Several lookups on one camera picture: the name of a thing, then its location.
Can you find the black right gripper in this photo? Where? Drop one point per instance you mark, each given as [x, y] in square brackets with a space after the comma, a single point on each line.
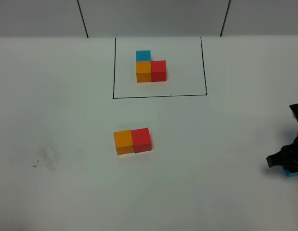
[288, 155]

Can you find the template blue cube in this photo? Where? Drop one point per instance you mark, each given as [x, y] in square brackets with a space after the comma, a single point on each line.
[143, 56]

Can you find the template red cube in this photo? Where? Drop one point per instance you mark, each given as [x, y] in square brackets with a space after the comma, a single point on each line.
[158, 71]

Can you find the template orange cube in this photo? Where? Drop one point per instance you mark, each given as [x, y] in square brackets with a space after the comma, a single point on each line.
[143, 71]

